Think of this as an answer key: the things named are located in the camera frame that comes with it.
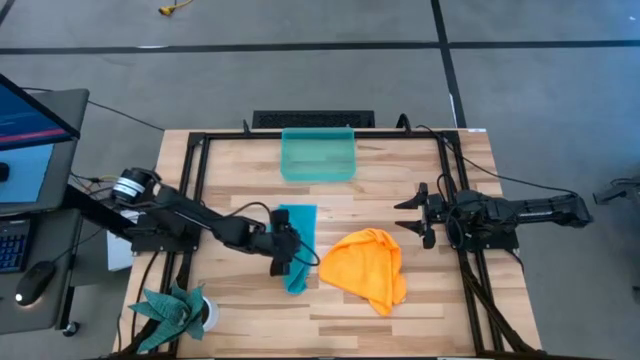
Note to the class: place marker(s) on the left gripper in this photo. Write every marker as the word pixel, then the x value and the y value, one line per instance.
pixel 285 245

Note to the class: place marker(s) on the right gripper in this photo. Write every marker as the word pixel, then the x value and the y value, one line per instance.
pixel 434 215

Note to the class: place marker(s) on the teal microfiber towel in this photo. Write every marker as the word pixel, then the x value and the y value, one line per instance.
pixel 306 220

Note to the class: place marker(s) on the orange microfiber towel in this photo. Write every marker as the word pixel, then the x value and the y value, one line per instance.
pixel 360 265

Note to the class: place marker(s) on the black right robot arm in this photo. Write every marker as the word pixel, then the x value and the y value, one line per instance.
pixel 540 210

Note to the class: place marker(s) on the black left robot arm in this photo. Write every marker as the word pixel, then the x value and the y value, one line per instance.
pixel 220 227

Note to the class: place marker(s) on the teal translucent plastic basket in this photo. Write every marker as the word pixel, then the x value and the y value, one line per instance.
pixel 317 155

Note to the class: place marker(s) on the white plant pot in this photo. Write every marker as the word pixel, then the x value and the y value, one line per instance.
pixel 212 312

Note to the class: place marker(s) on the artificial green plant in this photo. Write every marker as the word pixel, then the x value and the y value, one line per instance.
pixel 172 312

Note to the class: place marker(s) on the white box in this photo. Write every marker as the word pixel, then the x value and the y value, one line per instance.
pixel 119 252

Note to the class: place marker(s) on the black diagonal support bar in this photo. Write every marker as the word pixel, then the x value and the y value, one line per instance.
pixel 95 212

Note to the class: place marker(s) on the black equipment piece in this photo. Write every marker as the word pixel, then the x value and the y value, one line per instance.
pixel 615 192

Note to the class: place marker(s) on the black caster wheel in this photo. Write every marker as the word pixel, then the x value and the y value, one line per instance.
pixel 71 328

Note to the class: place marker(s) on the black computer mouse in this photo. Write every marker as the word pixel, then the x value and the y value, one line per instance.
pixel 35 282

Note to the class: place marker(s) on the grey desk cart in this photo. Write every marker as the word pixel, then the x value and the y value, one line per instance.
pixel 65 115

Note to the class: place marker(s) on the black backlit keyboard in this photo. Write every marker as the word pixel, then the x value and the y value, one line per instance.
pixel 12 247

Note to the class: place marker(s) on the monitor with blue screen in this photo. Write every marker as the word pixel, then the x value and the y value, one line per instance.
pixel 30 120

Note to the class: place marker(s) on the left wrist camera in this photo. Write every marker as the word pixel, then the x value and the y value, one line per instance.
pixel 280 220

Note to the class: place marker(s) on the black metal table frame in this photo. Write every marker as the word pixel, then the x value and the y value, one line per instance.
pixel 240 135

